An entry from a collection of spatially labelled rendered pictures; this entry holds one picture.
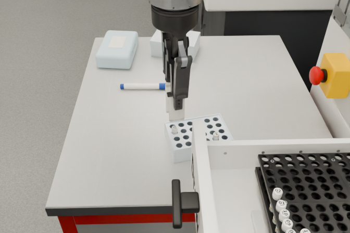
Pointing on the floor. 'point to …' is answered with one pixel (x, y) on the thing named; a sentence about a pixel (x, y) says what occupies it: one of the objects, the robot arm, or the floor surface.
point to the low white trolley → (69, 177)
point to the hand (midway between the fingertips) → (174, 102)
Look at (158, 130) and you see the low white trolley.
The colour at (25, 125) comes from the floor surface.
